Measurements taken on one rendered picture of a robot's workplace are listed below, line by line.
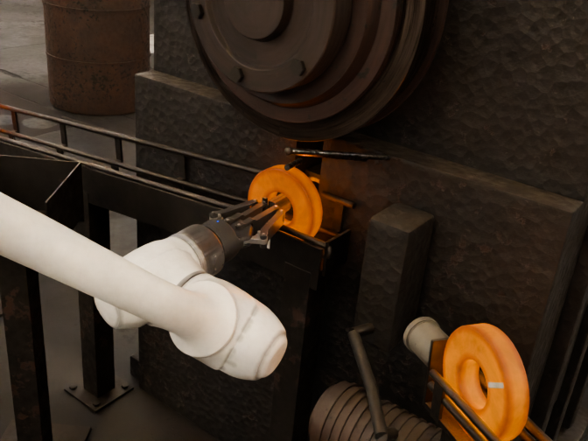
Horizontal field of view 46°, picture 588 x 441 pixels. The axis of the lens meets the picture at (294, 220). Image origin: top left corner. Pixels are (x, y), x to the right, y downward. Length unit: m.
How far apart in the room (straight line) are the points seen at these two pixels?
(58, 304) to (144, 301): 1.53
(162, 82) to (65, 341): 0.96
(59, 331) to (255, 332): 1.37
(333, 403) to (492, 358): 0.34
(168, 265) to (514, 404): 0.50
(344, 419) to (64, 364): 1.13
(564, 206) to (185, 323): 0.59
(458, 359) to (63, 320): 1.53
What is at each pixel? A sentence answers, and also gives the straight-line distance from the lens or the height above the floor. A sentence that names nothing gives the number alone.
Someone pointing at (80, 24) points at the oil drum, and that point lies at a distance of 3.99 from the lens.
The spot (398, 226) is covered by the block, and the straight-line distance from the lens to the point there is 1.12.
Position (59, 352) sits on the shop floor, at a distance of 2.15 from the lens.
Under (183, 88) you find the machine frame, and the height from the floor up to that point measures 0.87.
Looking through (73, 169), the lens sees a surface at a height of 0.72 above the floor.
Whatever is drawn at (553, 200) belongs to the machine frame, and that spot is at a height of 0.87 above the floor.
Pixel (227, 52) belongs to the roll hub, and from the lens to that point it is 1.13.
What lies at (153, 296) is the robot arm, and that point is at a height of 0.82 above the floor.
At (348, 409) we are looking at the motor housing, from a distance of 1.15.
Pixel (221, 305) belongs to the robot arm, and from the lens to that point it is 0.91.
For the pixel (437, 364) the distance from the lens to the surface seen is 1.02.
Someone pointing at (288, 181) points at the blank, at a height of 0.80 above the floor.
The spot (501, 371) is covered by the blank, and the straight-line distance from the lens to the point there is 0.90.
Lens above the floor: 1.27
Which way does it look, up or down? 26 degrees down
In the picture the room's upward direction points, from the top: 5 degrees clockwise
